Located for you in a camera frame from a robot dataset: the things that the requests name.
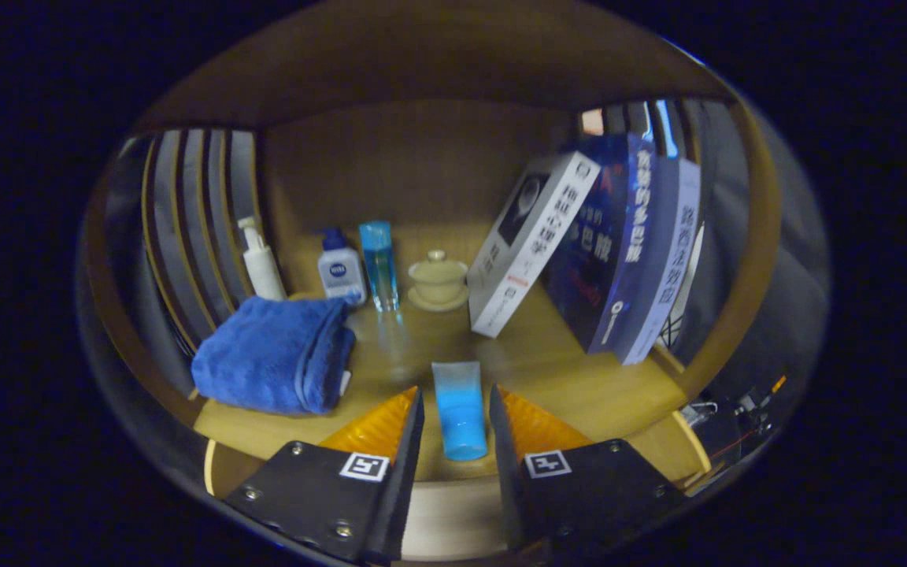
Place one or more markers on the beige lidded teacup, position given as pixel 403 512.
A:
pixel 438 282

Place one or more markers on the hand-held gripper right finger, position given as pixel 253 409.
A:
pixel 505 488

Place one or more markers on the white pump bottle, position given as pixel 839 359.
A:
pixel 264 272

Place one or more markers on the dark blue book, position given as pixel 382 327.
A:
pixel 603 252

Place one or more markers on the wooden cabinet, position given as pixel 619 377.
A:
pixel 406 55

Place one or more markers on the black equipment orange part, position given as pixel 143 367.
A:
pixel 725 421

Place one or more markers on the white book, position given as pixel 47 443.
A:
pixel 532 244

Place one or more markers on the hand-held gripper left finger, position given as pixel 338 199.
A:
pixel 402 488

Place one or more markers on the clear blue bottle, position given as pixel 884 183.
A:
pixel 380 272

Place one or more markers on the white bottle blue cap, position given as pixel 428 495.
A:
pixel 341 272

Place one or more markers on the blue folded towel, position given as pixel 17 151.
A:
pixel 272 354

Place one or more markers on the wooden countertop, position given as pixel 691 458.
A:
pixel 564 378

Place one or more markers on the blue gradient tube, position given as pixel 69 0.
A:
pixel 460 409

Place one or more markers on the pale lilac book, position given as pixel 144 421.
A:
pixel 670 260

